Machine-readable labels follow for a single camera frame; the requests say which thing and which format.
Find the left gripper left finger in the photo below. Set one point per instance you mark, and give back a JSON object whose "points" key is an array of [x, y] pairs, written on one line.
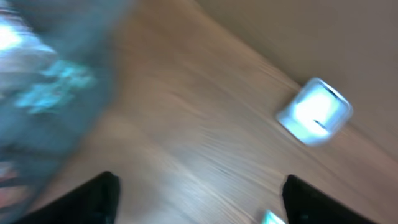
{"points": [[94, 202]]}

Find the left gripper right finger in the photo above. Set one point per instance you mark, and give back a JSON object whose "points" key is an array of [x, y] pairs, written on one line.
{"points": [[304, 204]]}

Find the teal tissue pack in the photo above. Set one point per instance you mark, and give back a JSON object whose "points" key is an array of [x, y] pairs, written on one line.
{"points": [[271, 218]]}

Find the teal wipes packet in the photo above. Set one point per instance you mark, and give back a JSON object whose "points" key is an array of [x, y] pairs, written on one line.
{"points": [[68, 79]]}

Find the white barcode scanner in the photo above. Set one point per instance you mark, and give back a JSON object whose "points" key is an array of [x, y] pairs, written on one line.
{"points": [[316, 113]]}

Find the grey plastic mesh basket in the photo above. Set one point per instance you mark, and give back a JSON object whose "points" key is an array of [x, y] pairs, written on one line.
{"points": [[35, 35]]}

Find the cardboard backboard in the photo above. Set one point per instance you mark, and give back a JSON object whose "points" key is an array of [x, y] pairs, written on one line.
{"points": [[350, 44]]}

